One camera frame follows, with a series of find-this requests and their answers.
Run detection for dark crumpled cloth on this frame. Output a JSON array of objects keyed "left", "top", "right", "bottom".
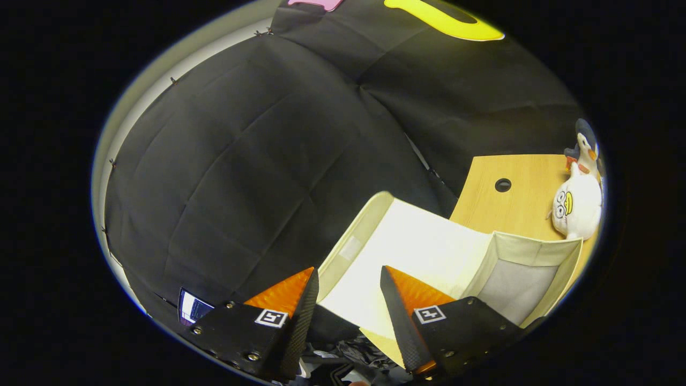
[{"left": 299, "top": 322, "right": 409, "bottom": 386}]

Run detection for white duck plush toy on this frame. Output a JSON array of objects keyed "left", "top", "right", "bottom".
[{"left": 547, "top": 162, "right": 603, "bottom": 240}]

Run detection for grey fabric storage box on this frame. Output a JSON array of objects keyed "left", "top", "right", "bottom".
[{"left": 316, "top": 191, "right": 584, "bottom": 339}]

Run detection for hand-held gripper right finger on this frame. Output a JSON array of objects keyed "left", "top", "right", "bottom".
[{"left": 379, "top": 265, "right": 545, "bottom": 378}]

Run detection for grey penguin plush toy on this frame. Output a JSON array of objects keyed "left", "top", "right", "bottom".
[{"left": 564, "top": 118, "right": 602, "bottom": 175}]

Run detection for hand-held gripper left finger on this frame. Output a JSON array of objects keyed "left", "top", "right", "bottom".
[{"left": 182, "top": 266, "right": 320, "bottom": 382}]

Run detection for computer monitor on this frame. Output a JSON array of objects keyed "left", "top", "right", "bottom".
[{"left": 178, "top": 288, "right": 215, "bottom": 326}]

